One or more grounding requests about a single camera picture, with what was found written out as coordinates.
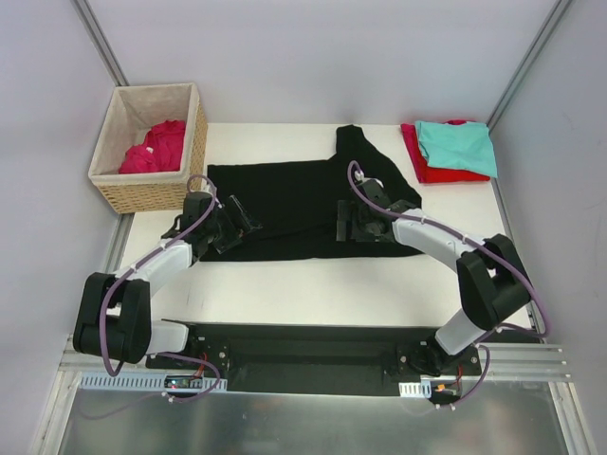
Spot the black daisy print t-shirt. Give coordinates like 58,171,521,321
203,125,422,263

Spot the red t-shirt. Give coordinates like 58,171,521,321
400,118,492,185

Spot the wicker basket with liner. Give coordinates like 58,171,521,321
88,82,208,214

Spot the teal t-shirt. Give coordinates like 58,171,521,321
414,120,498,178

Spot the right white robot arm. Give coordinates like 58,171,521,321
337,177,532,376

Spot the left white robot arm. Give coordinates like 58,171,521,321
72,191,262,375

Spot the pink t-shirt in basket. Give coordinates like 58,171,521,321
119,120,186,174

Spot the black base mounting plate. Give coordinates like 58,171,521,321
145,323,481,396

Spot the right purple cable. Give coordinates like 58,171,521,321
345,160,552,411

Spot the purple cable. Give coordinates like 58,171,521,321
78,173,222,421
345,160,552,411

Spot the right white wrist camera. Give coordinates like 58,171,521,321
353,171,384,189

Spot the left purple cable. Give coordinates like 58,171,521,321
78,173,222,421

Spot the right white cable duct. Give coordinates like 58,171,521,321
398,380,432,399

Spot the white cable duct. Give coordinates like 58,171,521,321
80,373,228,394
398,380,432,399

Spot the left white cable duct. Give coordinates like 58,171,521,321
80,373,228,394

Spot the left aluminium frame post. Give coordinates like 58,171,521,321
70,0,129,87

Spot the aluminium frame post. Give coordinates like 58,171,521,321
477,0,575,143
70,0,129,87

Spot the right aluminium frame post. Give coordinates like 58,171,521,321
477,0,575,143

